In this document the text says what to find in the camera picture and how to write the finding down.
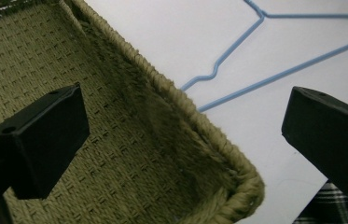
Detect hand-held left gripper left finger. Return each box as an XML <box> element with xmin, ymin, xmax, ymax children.
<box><xmin>0</xmin><ymin>82</ymin><xmax>90</xmax><ymax>201</ymax></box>

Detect blue wire clothes hanger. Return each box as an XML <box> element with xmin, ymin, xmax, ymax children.
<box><xmin>180</xmin><ymin>0</ymin><xmax>348</xmax><ymax>113</ymax></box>

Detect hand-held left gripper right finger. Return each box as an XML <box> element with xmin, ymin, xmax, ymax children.
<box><xmin>281</xmin><ymin>86</ymin><xmax>348</xmax><ymax>199</ymax></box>

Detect dark plaid cloth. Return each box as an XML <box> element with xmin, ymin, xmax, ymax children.
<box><xmin>292</xmin><ymin>181</ymin><xmax>348</xmax><ymax>224</ymax></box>

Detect woven straw basket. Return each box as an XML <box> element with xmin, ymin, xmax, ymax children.
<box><xmin>0</xmin><ymin>0</ymin><xmax>266</xmax><ymax>224</ymax></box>

